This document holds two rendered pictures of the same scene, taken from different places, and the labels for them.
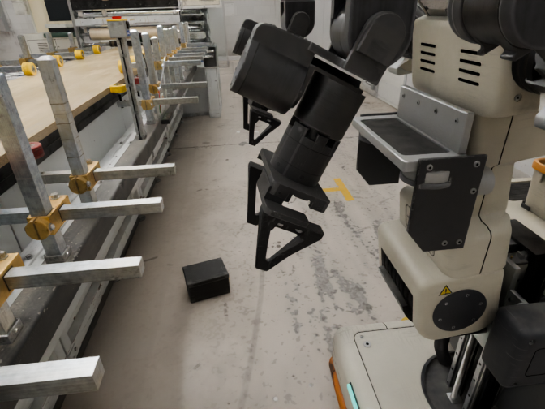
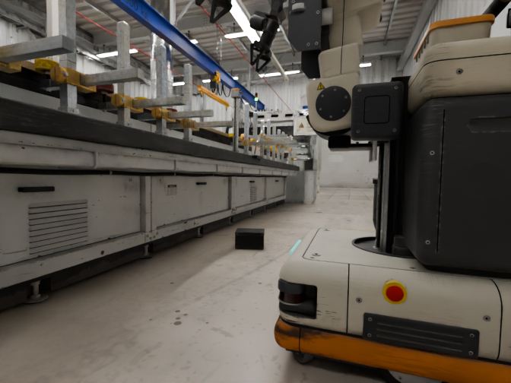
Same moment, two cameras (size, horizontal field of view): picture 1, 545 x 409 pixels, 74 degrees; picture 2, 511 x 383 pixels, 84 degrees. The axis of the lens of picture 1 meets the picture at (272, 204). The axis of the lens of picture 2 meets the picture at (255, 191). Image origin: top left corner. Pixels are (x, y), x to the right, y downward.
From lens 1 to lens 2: 0.96 m
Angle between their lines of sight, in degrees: 34
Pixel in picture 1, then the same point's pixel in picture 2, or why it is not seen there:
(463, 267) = (328, 68)
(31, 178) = (161, 89)
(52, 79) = (187, 72)
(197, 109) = (296, 198)
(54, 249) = (160, 127)
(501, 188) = (352, 30)
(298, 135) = not seen: outside the picture
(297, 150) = not seen: outside the picture
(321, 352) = not seen: hidden behind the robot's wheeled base
